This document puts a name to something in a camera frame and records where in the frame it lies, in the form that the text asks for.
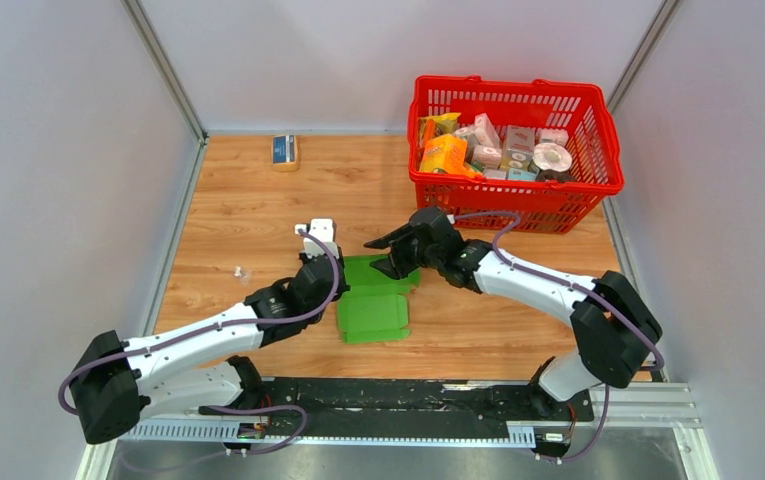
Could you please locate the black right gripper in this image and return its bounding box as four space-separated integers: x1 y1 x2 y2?
364 225 442 280

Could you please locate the green paper box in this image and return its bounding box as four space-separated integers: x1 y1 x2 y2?
337 255 421 344

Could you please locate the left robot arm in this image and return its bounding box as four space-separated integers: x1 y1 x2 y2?
65 255 349 445

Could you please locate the white perforated cable tray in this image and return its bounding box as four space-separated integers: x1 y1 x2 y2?
126 421 537 449

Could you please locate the red white carton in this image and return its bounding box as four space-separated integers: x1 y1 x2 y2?
503 125 536 154

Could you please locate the yellow snack bag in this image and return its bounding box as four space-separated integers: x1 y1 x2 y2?
417 112 461 147

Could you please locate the small white plastic clip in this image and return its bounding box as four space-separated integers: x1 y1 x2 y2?
233 266 252 285

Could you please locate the blue yellow sponge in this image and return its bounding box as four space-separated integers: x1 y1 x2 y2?
271 134 299 172

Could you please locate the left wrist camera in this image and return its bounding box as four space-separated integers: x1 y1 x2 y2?
294 218 341 258

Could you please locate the orange snack box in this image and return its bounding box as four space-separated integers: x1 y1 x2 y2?
419 134 468 175

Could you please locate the red shopping basket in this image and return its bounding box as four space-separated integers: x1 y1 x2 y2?
408 75 625 234

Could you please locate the pink white tissue pack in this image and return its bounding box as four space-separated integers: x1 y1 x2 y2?
473 113 501 149

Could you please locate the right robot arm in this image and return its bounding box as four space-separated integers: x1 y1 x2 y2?
365 207 664 419

